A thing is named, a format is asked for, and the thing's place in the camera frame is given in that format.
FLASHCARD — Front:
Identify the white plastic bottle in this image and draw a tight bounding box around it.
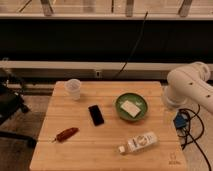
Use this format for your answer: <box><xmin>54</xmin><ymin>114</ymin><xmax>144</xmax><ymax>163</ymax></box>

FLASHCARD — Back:
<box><xmin>118</xmin><ymin>132</ymin><xmax>158</xmax><ymax>155</ymax></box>

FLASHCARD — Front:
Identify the clear plastic cup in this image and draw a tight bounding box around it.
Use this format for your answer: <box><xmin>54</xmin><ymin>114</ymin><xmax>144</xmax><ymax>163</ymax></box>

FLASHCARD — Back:
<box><xmin>64</xmin><ymin>79</ymin><xmax>81</xmax><ymax>100</ymax></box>

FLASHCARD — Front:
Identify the black smartphone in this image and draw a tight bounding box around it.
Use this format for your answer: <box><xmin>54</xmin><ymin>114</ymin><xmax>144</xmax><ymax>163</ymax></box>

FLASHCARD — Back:
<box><xmin>89</xmin><ymin>105</ymin><xmax>104</xmax><ymax>126</ymax></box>

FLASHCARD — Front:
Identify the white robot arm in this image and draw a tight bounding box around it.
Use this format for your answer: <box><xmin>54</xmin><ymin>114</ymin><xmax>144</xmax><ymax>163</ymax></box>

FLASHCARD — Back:
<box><xmin>163</xmin><ymin>62</ymin><xmax>213</xmax><ymax>114</ymax></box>

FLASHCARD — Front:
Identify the red chili pepper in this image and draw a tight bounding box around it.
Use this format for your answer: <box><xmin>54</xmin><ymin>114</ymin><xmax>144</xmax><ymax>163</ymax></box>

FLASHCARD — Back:
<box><xmin>54</xmin><ymin>127</ymin><xmax>79</xmax><ymax>142</ymax></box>

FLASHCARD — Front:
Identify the green round plate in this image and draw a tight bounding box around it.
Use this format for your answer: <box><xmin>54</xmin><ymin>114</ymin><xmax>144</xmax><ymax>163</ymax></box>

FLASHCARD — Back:
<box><xmin>115</xmin><ymin>93</ymin><xmax>148</xmax><ymax>122</ymax></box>

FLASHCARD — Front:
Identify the black hanging cable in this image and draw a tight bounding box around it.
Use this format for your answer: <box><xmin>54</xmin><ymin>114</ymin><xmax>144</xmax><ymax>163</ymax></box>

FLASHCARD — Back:
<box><xmin>112</xmin><ymin>10</ymin><xmax>150</xmax><ymax>80</ymax></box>

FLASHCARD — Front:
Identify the white sponge block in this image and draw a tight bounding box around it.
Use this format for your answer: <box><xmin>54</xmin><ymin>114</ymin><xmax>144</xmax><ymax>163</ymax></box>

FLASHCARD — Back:
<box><xmin>121</xmin><ymin>100</ymin><xmax>140</xmax><ymax>117</ymax></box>

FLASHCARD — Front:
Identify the white wall outlet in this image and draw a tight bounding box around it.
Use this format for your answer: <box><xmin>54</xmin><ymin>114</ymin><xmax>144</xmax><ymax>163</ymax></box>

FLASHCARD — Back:
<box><xmin>96</xmin><ymin>71</ymin><xmax>101</xmax><ymax>78</ymax></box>

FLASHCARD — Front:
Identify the black office chair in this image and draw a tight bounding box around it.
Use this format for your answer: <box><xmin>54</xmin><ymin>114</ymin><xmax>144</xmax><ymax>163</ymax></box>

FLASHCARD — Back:
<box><xmin>0</xmin><ymin>68</ymin><xmax>37</xmax><ymax>148</ymax></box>

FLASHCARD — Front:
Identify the blue connector box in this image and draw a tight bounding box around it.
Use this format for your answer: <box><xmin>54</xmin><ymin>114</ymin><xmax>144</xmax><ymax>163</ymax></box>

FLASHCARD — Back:
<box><xmin>173</xmin><ymin>114</ymin><xmax>186</xmax><ymax>129</ymax></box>

